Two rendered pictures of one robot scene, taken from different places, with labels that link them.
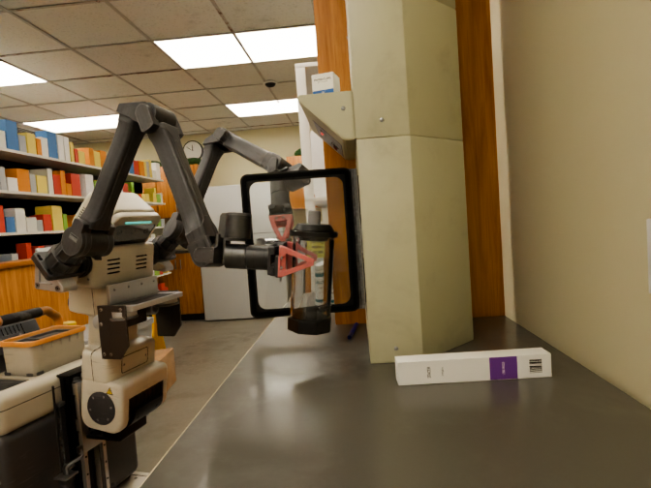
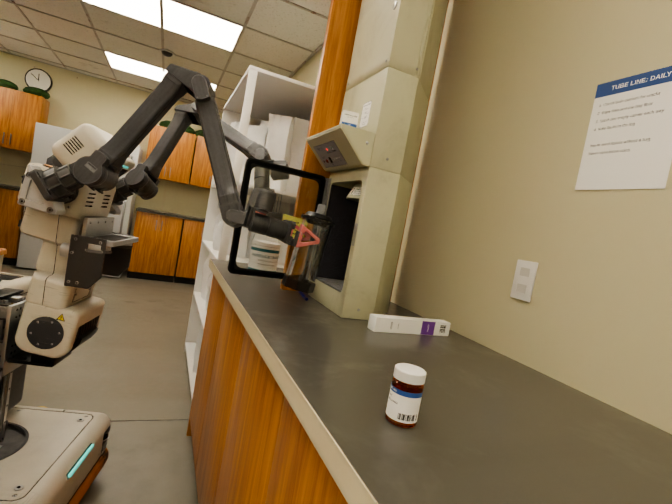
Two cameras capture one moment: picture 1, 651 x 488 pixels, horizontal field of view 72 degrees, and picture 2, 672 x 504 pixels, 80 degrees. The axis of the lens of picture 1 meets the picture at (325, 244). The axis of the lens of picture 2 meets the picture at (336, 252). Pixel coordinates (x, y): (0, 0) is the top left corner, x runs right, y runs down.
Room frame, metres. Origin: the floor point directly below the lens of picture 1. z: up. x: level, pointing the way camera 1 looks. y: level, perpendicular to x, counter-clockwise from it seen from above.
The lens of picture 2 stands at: (-0.13, 0.53, 1.21)
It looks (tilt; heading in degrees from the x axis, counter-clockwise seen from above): 3 degrees down; 332
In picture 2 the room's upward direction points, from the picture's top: 11 degrees clockwise
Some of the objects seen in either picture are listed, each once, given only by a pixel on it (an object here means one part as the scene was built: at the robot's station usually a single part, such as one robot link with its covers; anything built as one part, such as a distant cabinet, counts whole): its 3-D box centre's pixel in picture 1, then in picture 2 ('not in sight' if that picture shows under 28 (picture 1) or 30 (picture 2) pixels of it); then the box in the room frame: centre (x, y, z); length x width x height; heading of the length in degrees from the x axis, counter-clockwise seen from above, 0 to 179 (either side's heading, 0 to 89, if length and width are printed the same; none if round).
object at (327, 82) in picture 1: (326, 90); (348, 123); (1.02, -0.03, 1.54); 0.05 x 0.05 x 0.06; 71
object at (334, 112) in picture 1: (330, 132); (335, 150); (1.09, -0.03, 1.46); 0.32 x 0.11 x 0.10; 176
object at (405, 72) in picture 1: (410, 182); (375, 201); (1.08, -0.21, 1.33); 0.32 x 0.25 x 0.77; 176
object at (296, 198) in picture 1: (300, 243); (278, 222); (1.24, 0.07, 1.19); 0.30 x 0.01 x 0.40; 91
